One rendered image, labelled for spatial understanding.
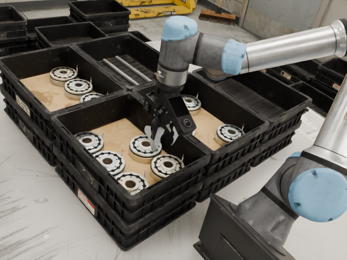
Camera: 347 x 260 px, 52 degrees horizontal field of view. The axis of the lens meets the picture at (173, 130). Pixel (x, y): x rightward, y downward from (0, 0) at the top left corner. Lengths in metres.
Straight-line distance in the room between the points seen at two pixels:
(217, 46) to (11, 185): 0.78
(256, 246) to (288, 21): 3.72
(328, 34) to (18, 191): 0.99
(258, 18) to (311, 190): 3.99
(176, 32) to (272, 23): 3.79
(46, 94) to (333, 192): 1.02
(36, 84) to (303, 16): 3.36
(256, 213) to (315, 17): 3.47
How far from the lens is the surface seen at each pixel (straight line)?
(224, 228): 0.94
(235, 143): 1.10
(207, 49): 0.80
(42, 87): 1.43
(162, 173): 1.04
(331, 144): 0.82
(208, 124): 1.32
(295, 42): 0.96
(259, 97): 1.59
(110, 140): 1.17
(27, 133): 1.37
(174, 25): 0.80
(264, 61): 0.94
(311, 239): 1.26
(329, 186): 0.79
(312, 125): 1.79
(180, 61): 0.82
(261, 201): 0.94
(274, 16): 4.53
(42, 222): 1.12
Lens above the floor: 1.58
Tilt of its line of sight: 37 degrees down
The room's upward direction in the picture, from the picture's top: 11 degrees clockwise
